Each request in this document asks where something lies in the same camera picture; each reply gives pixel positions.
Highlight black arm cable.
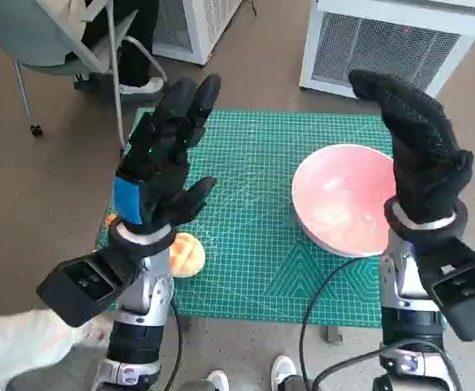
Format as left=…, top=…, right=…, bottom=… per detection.
left=298, top=256, right=462, bottom=391
left=161, top=299, right=183, bottom=391

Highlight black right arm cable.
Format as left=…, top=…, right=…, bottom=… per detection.
left=298, top=256, right=462, bottom=391

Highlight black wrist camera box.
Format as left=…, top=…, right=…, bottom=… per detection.
left=418, top=235, right=475, bottom=342
left=36, top=252, right=140, bottom=328

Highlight white machine with narrow mesh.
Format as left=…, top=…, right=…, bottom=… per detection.
left=151, top=0, right=242, bottom=66

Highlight standing person's feet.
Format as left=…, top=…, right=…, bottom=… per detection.
left=178, top=354, right=315, bottom=391

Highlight green cutting mat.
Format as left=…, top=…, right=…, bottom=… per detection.
left=94, top=108, right=397, bottom=329

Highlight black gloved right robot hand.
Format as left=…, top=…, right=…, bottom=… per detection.
left=349, top=68, right=475, bottom=225

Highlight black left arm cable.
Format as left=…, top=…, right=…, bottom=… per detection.
left=161, top=299, right=183, bottom=391

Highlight grey-green office chair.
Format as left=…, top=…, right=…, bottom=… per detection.
left=0, top=0, right=169, bottom=158

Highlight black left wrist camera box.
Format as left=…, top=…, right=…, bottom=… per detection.
left=36, top=252, right=140, bottom=328

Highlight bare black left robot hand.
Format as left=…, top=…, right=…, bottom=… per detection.
left=112, top=73, right=222, bottom=235

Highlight seated person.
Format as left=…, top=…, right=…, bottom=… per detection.
left=65, top=0, right=165, bottom=97

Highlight white machine with wide mesh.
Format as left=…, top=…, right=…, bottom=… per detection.
left=299, top=0, right=475, bottom=99

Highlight pink bowl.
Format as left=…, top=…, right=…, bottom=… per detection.
left=291, top=144, right=399, bottom=258

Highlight round toy bread bun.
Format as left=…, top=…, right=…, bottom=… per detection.
left=167, top=232, right=206, bottom=279

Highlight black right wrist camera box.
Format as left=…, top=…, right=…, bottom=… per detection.
left=418, top=235, right=475, bottom=342

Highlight person's pale sleeve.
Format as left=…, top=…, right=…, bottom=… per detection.
left=0, top=307, right=112, bottom=391

